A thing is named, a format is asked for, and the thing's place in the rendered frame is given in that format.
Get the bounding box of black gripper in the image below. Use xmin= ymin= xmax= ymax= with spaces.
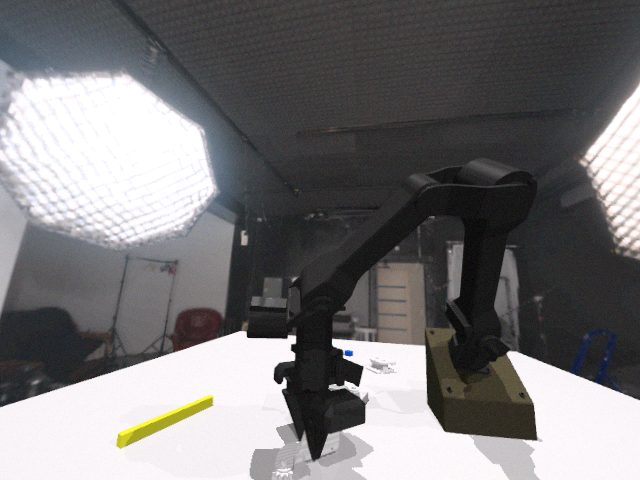
xmin=274 ymin=339 xmax=366 ymax=460

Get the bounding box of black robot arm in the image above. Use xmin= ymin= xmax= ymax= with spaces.
xmin=247 ymin=158 xmax=537 ymax=374

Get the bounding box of yellow flat bar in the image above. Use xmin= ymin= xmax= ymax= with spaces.
xmin=116 ymin=395 xmax=213 ymax=448

